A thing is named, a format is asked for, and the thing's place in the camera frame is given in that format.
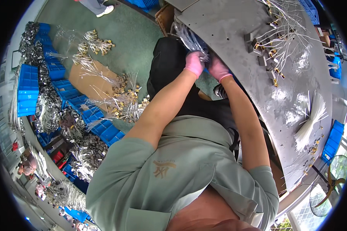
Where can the person's right hand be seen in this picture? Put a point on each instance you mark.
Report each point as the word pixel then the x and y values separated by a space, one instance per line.
pixel 218 70

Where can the person's left hand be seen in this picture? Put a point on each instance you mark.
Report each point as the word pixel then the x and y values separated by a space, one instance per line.
pixel 194 65

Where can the person's left fingers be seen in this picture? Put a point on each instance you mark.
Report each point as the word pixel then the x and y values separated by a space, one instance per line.
pixel 201 57

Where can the person's right fingers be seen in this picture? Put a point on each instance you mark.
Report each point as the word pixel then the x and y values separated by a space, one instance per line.
pixel 210 62

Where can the brown cardboard box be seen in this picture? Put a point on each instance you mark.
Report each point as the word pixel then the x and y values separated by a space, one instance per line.
pixel 164 18

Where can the blue plastic crate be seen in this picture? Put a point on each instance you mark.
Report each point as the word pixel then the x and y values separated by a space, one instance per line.
pixel 310 10
pixel 333 141
pixel 143 3
pixel 334 68

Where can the small cardboard boxes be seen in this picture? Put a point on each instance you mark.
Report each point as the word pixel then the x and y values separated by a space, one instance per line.
pixel 324 36

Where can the bundle of white sleeves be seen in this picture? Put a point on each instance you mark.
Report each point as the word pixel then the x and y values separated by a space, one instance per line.
pixel 311 121

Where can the person's body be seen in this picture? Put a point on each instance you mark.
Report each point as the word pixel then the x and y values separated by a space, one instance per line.
pixel 167 173

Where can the brown cardboard sheet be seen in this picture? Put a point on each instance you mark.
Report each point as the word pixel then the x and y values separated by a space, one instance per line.
pixel 83 79

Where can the row of blue crates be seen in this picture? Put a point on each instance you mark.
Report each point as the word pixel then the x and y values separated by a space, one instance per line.
pixel 72 95

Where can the scattered brass terminals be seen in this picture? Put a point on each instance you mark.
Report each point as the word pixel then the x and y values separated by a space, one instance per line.
pixel 314 148

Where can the fan with yellow blades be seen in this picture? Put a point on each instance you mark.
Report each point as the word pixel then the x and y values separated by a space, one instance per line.
pixel 331 184

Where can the stack of blue crates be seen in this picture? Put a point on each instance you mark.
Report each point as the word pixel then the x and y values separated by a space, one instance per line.
pixel 28 89

